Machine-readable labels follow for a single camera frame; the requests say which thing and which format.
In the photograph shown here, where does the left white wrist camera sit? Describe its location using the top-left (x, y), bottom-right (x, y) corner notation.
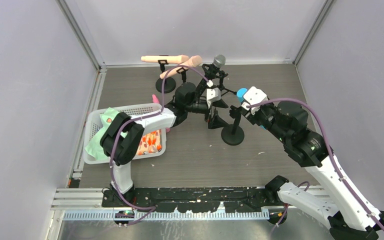
top-left (205, 80), bottom-right (222, 108)

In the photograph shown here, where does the pink toy microphone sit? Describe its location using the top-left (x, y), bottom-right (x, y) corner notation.
top-left (152, 94), bottom-right (171, 133)

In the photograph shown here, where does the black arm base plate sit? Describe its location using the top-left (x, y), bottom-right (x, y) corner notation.
top-left (101, 186), bottom-right (287, 213)

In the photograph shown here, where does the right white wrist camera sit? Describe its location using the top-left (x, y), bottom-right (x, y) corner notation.
top-left (241, 86), bottom-right (268, 115)

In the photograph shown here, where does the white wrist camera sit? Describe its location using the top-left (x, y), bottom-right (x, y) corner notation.
top-left (241, 86), bottom-right (268, 115)
top-left (205, 80), bottom-right (222, 108)

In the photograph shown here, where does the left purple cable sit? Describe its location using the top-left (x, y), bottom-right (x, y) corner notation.
top-left (108, 64), bottom-right (214, 227)

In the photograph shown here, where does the black tripod shock mount stand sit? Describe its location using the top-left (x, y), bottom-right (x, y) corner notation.
top-left (201, 63), bottom-right (237, 96)

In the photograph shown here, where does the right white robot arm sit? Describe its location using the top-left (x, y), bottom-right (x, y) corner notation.
top-left (241, 98), bottom-right (384, 240)

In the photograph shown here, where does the beige microphone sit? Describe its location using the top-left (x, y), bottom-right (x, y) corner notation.
top-left (140, 55), bottom-right (190, 65)
top-left (159, 55), bottom-right (203, 79)

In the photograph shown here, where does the orange patterned cloth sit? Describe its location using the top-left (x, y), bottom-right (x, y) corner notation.
top-left (136, 130), bottom-right (163, 156)

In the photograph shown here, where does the green patterned cloth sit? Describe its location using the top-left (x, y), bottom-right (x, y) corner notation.
top-left (84, 107), bottom-right (119, 163)

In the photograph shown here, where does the black glitter microphone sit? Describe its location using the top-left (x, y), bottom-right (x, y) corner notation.
top-left (195, 54), bottom-right (228, 101)

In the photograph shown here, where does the black round base clip stand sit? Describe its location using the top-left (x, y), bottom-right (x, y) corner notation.
top-left (155, 59), bottom-right (176, 93)

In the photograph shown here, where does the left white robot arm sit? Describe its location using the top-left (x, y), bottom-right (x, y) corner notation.
top-left (100, 82), bottom-right (229, 195)

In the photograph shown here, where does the blue toy microphone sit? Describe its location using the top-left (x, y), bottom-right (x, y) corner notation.
top-left (236, 88), bottom-right (265, 129)

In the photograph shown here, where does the white plastic basket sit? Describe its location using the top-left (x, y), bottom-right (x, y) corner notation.
top-left (82, 103), bottom-right (167, 165)

